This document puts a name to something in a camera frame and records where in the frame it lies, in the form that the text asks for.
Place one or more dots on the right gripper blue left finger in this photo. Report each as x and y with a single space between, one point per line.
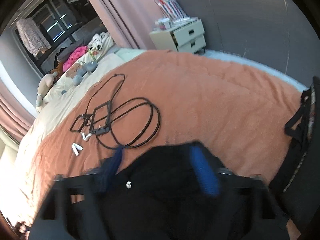
71 209

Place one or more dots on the pink blanket bundle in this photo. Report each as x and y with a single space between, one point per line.
74 56

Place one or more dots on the pink curtain left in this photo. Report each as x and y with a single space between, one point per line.
15 119

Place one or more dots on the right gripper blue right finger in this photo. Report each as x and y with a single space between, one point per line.
245 208

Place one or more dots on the beige plush elephant toy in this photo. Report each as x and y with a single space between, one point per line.
44 86

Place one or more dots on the hanging floral garment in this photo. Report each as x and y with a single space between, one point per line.
32 37

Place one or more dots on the orange brown bed blanket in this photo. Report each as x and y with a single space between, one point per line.
237 111

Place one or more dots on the striped gift bag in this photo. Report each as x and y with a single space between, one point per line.
171 9

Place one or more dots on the cream bed sheet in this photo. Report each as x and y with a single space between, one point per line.
62 100

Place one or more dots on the folded black clothes stack right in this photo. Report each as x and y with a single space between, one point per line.
296 184

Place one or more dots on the black pants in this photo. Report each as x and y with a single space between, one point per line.
158 197

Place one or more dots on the cream bedside drawer cabinet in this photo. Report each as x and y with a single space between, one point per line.
186 38

